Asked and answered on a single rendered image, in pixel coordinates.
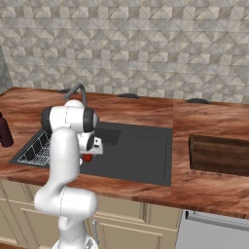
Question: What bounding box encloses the dark maroon bottle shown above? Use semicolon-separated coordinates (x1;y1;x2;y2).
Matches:
0;112;15;149

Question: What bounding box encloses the silver dishwasher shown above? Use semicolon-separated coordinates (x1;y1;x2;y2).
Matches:
174;209;249;249

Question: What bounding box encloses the silver cupboard handle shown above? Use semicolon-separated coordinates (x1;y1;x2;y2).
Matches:
91;219;100;246

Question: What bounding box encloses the dark grey sink basin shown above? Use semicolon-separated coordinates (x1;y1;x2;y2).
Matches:
8;120;174;188

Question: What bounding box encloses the beige false drawer front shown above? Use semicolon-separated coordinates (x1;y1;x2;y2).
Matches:
92;194;145;220

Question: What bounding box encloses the beige cupboard door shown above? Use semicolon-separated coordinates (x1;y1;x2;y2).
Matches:
0;196;63;249
85;212;164;249

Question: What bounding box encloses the white wire rack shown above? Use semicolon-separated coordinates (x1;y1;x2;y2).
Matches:
17;128;54;166

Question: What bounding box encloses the grey curved sink faucet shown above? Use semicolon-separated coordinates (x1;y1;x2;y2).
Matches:
62;83;89;108

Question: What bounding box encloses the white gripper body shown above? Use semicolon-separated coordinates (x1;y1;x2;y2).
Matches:
92;137;104;156

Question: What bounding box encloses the dark wooden tray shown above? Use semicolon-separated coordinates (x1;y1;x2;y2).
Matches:
188;133;249;178

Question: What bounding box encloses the silver dishwasher handle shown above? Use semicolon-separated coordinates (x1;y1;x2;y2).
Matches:
187;211;249;232

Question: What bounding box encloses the dark oval fitting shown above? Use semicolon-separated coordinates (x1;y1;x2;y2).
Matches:
116;92;141;100
185;97;211;105
57;88;80;95

